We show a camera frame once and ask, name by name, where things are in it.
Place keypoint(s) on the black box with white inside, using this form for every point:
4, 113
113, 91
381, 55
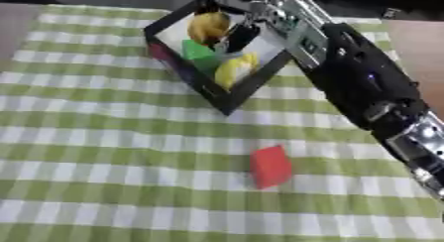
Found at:
228, 98

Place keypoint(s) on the orange-yellow toy fruit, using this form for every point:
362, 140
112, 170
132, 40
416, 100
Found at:
208, 26

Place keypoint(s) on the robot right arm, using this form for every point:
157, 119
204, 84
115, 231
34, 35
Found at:
364, 80

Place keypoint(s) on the yellow toy fruit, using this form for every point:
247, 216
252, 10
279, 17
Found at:
236, 70

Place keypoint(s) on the red block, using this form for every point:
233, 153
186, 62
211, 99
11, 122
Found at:
270, 167

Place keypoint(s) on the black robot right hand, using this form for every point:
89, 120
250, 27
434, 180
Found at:
243, 37

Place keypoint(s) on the green block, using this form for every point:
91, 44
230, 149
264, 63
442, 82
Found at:
196, 51

